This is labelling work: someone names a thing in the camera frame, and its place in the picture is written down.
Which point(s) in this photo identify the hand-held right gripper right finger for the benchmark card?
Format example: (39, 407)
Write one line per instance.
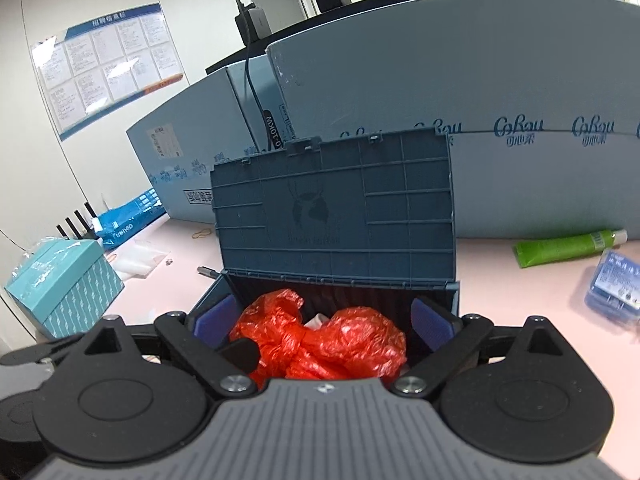
(430, 322)

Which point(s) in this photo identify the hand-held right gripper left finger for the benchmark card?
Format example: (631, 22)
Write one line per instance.
(217, 322)

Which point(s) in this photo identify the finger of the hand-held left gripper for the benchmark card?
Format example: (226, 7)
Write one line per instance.
(245, 355)

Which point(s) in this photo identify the blue lidded storage box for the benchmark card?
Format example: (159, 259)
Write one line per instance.
(340, 220)

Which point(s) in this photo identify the pink desktop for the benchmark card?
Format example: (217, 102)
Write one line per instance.
(525, 300)

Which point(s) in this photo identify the grey pen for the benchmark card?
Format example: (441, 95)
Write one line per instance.
(207, 271)

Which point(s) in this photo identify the yellow rubber band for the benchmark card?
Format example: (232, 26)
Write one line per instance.
(195, 234)

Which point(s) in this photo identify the white plastic bag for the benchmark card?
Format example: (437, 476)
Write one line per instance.
(140, 260)

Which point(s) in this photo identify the teal tissue box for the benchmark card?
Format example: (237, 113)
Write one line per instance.
(75, 290)

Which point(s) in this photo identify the blue plastic packet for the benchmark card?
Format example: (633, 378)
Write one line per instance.
(125, 225)

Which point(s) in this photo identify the green tube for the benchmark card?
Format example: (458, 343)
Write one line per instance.
(560, 250)

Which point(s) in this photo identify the black router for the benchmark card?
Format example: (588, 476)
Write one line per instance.
(91, 222)

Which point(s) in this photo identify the clear blue packet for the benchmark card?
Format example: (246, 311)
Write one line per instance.
(615, 285)

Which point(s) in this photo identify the blue foam board white label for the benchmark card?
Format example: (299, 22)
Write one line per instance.
(175, 130)

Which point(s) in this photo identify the black shelf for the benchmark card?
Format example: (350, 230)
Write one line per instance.
(300, 25)

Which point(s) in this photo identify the wall notice board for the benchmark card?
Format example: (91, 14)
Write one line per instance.
(105, 70)

